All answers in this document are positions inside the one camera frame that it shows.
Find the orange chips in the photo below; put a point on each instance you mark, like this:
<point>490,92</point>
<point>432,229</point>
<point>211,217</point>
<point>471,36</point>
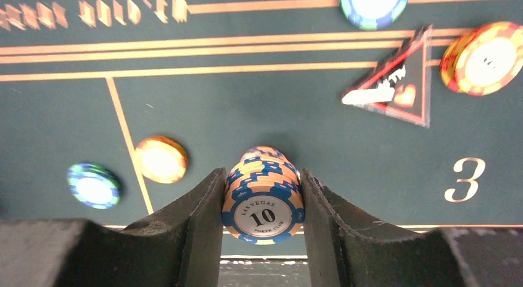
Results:
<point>483,61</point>

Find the orange red chip stack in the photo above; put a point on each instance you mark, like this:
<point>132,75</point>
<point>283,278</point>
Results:
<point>161,159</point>

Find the green blue chip stack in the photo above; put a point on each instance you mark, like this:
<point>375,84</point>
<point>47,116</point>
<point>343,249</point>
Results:
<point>94,185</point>

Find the green blue chips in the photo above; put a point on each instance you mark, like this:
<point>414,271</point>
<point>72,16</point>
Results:
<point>372,14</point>

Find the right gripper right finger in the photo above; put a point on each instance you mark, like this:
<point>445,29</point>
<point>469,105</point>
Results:
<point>346,246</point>

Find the green poker table mat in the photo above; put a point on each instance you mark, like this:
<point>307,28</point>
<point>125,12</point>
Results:
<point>88,80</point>

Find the red black all-in triangle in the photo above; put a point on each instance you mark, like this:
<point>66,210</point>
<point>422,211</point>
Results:
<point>399,86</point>

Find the peach blue chip stack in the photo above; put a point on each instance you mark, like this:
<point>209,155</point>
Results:
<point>263,202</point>

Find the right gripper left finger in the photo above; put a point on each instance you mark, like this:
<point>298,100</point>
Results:
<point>178,245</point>

